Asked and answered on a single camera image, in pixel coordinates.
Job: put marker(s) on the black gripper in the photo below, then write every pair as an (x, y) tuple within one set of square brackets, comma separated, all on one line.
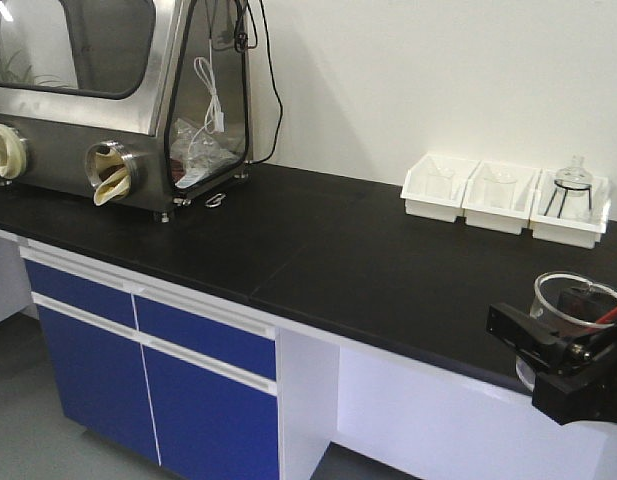
[(575, 377)]

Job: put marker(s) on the clear glass beaker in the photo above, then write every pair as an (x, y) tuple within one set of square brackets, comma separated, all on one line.
[(574, 308)]

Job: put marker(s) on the beaker in middle bin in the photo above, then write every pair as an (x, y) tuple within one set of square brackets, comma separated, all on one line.
[(499, 189)]

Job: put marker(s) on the beaker in bin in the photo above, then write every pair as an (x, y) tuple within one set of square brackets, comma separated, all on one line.
[(439, 183), (499, 189)]

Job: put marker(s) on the beaker in left bin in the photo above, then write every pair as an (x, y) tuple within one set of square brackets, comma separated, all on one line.
[(439, 183)]

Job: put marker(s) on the right white plastic bin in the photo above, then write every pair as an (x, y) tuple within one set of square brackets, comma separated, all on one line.
[(584, 234)]

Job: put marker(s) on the white plastic bin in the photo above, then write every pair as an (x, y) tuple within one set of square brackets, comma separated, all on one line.
[(584, 234), (511, 221), (417, 203)]

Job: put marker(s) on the middle white plastic bin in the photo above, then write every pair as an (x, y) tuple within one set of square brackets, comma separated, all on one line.
[(511, 221)]

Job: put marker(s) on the round-bottom glass flask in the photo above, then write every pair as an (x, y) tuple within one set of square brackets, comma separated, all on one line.
[(574, 177)]

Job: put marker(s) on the left white plastic bin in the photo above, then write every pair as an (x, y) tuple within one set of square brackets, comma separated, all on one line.
[(417, 203)]

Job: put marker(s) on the clear plastic bag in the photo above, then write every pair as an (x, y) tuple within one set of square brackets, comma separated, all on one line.
[(195, 155)]

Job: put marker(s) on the blue and white lab cabinet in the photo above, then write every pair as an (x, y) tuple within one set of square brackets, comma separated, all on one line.
[(210, 389)]

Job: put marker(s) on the cream right glove port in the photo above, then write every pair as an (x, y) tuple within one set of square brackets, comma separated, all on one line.
[(112, 170)]

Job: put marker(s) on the cream glove port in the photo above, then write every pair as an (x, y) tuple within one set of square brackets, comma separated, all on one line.
[(112, 170), (13, 153)]

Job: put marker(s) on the stainless steel glove box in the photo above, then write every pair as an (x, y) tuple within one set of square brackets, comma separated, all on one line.
[(76, 73)]

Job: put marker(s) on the cream left glove port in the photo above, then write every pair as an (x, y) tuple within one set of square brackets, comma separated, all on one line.
[(13, 153)]

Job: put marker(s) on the black wire tripod stand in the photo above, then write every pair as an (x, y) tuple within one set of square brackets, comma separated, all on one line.
[(569, 204)]

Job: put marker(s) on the small metal ring clip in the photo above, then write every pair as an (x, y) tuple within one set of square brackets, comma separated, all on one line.
[(215, 201)]

